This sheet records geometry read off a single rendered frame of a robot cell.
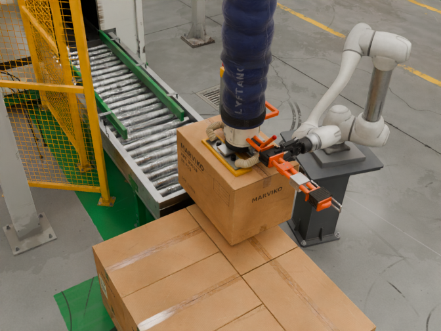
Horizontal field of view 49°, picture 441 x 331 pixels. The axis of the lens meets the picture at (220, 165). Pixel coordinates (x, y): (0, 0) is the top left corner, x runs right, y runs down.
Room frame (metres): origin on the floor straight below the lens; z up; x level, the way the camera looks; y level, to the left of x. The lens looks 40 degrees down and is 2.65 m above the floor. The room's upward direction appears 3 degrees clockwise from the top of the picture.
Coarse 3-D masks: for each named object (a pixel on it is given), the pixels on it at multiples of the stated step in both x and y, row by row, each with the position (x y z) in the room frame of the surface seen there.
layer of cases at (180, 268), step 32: (160, 224) 1.96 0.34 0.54; (192, 224) 1.97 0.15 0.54; (96, 256) 1.71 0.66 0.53; (128, 256) 1.71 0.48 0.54; (160, 256) 1.72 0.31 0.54; (192, 256) 1.73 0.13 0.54; (224, 256) 1.75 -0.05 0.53; (256, 256) 1.75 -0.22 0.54; (288, 256) 1.76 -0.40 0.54; (128, 288) 1.50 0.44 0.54; (160, 288) 1.51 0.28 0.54; (192, 288) 1.52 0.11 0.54; (224, 288) 1.53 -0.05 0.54; (256, 288) 1.54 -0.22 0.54; (288, 288) 1.55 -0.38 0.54; (320, 288) 1.55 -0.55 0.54; (128, 320) 1.39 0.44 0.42; (160, 320) 1.32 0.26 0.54; (192, 320) 1.33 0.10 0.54; (224, 320) 1.34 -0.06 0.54; (256, 320) 1.35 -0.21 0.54; (288, 320) 1.35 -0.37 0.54; (320, 320) 1.36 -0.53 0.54; (352, 320) 1.37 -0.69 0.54
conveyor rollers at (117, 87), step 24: (96, 48) 4.15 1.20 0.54; (96, 72) 3.69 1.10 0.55; (120, 72) 3.71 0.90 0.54; (120, 96) 3.33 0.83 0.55; (144, 96) 3.35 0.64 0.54; (120, 120) 3.02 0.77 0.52; (144, 120) 3.04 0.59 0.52; (168, 120) 3.05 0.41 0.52; (144, 144) 2.74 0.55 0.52; (168, 144) 2.75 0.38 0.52; (144, 168) 2.45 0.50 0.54; (168, 168) 2.46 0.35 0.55; (168, 192) 2.24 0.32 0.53
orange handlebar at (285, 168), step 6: (270, 108) 2.24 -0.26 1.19; (270, 114) 2.17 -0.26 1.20; (276, 114) 2.19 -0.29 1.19; (258, 138) 1.95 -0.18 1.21; (252, 144) 1.90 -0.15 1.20; (258, 150) 1.86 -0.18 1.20; (276, 162) 1.76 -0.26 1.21; (282, 162) 1.77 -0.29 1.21; (288, 162) 1.76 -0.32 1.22; (282, 168) 1.71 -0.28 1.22; (288, 168) 1.71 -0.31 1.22; (282, 174) 1.70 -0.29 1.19; (288, 174) 1.68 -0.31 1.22; (294, 174) 1.69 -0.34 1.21; (300, 186) 1.60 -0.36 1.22; (312, 186) 1.60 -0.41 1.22; (324, 204) 1.48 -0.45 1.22; (330, 204) 1.49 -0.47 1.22
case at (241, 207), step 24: (216, 120) 2.30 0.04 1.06; (192, 144) 2.06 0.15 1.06; (192, 168) 2.05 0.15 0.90; (216, 168) 1.87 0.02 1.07; (264, 168) 1.89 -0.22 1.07; (192, 192) 2.06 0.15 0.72; (216, 192) 1.85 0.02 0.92; (240, 192) 1.73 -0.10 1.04; (264, 192) 1.81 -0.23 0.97; (288, 192) 1.90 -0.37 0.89; (216, 216) 1.84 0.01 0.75; (240, 216) 1.73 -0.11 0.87; (264, 216) 1.82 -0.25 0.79; (288, 216) 1.91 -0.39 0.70; (240, 240) 1.74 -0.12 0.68
